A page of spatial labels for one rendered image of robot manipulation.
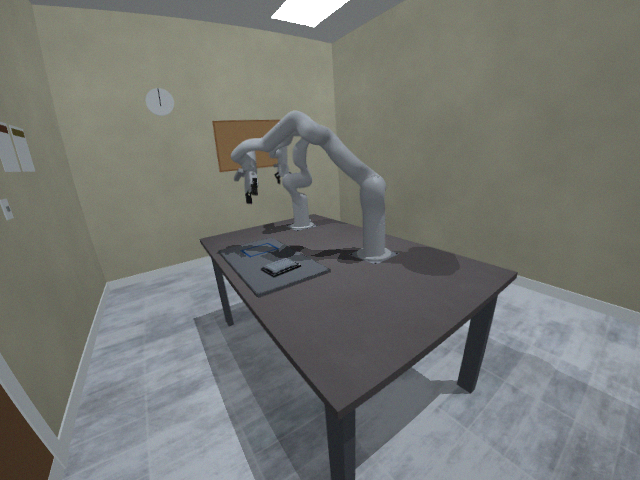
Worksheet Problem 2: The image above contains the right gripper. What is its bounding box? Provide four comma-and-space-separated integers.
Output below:
274, 164, 291, 184

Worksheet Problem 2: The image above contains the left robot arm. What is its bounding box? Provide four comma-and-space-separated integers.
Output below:
231, 111, 391, 261

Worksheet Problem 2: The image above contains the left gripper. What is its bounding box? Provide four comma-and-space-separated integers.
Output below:
243, 170, 258, 204

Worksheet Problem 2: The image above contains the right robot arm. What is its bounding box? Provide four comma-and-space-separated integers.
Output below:
269, 131, 314, 229

